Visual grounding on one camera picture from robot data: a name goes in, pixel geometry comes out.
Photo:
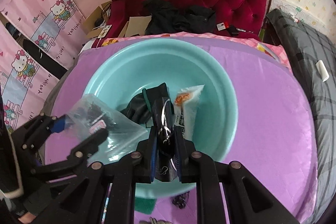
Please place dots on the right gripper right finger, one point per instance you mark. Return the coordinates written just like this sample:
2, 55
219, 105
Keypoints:
183, 150

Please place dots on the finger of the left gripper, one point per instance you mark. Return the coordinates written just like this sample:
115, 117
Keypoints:
58, 124
84, 150

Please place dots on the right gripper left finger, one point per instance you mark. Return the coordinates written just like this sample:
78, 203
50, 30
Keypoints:
148, 150

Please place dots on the black packaged item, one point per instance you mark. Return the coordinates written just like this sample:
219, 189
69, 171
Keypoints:
163, 119

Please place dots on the clear plastic zip bag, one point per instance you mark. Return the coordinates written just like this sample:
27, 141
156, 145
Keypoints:
90, 114

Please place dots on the person's left hand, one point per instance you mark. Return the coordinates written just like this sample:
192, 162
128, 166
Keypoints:
27, 218

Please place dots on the black tangled earphones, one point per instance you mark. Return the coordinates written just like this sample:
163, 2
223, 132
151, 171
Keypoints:
181, 200

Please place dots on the green scouring pad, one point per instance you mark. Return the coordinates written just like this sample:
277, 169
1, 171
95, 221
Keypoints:
144, 205

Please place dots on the black green fabric pouch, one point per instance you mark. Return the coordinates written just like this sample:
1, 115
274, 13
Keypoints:
139, 108

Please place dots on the white orange sachet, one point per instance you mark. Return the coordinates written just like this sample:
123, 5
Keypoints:
185, 109

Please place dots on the teal plastic basin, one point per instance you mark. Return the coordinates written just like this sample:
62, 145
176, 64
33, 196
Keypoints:
158, 69

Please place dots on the pink Hello Kitty curtain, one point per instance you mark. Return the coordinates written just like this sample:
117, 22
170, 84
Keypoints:
54, 27

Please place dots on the cardboard box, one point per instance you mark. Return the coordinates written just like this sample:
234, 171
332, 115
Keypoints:
102, 20

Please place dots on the grey plaid bed cover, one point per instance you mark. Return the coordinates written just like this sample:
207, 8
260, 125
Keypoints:
304, 46

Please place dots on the white cylinder bottle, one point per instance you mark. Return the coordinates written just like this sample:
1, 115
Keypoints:
322, 70

